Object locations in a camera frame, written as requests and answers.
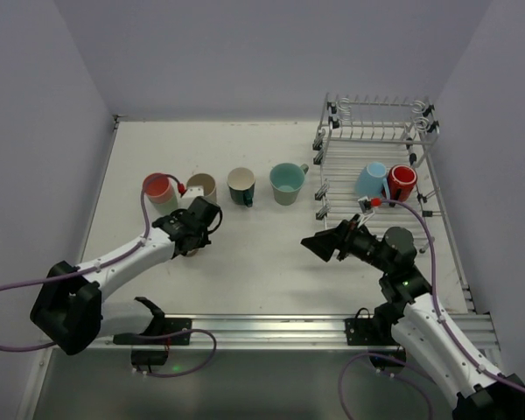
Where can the red mug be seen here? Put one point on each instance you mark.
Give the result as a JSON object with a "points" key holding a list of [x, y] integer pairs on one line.
{"points": [[401, 180]]}

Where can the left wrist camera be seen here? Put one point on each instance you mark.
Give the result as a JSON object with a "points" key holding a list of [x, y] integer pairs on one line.
{"points": [[193, 192]]}

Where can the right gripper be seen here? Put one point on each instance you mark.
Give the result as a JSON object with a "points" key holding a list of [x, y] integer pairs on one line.
{"points": [[344, 241]]}

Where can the aluminium mounting rail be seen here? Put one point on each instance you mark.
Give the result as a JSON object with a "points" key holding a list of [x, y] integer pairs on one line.
{"points": [[233, 331]]}

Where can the beige tall cup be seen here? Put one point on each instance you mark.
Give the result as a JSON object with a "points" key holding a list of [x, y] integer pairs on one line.
{"points": [[206, 182]]}

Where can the light green mug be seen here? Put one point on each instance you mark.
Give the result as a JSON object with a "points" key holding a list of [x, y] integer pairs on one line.
{"points": [[286, 180]]}

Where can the light blue mug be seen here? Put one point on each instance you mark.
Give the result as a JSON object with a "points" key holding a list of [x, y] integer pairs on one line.
{"points": [[373, 181]]}

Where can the dark green mug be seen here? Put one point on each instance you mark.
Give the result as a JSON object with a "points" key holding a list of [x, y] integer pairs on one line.
{"points": [[241, 183]]}

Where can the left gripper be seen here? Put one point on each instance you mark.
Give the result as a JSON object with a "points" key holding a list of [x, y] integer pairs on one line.
{"points": [[192, 239]]}

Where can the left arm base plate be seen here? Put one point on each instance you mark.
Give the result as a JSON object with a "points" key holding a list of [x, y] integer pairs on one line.
{"points": [[175, 334]]}

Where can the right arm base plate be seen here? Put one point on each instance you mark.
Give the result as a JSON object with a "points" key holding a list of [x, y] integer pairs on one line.
{"points": [[365, 328]]}

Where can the metal dish rack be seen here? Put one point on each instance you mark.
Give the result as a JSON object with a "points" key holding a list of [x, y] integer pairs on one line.
{"points": [[356, 131]]}

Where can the pink cup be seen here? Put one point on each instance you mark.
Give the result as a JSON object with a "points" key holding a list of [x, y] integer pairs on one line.
{"points": [[158, 188]]}

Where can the green cup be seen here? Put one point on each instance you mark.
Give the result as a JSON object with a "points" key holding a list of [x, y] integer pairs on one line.
{"points": [[165, 203]]}

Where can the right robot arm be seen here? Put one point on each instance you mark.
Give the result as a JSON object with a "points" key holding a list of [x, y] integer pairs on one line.
{"points": [[413, 318]]}

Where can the cream small cup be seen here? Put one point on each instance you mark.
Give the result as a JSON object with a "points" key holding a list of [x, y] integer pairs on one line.
{"points": [[192, 253]]}

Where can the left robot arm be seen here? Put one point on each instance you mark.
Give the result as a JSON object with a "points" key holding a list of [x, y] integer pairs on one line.
{"points": [[72, 306]]}

